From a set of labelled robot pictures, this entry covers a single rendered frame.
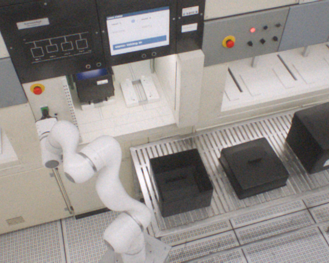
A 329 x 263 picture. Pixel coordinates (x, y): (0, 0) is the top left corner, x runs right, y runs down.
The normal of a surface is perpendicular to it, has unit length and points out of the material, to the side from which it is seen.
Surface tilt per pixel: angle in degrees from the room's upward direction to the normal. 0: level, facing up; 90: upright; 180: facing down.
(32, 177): 90
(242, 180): 0
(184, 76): 90
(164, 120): 0
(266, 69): 0
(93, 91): 90
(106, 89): 90
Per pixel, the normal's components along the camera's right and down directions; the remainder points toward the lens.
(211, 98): 0.28, 0.75
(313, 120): 0.00, -0.63
